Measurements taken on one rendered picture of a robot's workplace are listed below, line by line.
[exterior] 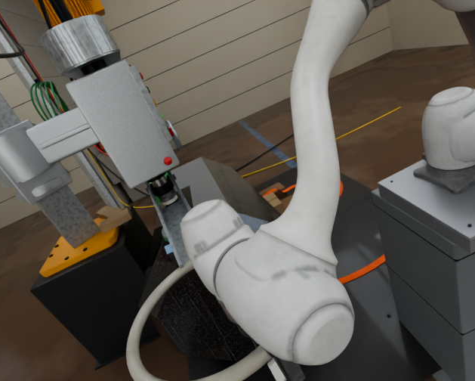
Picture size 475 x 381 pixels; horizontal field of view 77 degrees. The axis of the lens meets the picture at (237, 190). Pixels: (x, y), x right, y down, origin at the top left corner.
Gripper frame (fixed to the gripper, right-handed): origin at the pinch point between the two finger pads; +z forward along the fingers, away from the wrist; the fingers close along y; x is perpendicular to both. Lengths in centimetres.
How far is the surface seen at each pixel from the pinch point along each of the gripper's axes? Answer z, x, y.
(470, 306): 35, -63, -5
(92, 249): 1, 23, 152
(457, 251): 10, -60, -6
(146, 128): -52, -18, 72
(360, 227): 76, -132, 91
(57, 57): -83, -4, 73
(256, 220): 5, -43, 68
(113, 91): -68, -14, 71
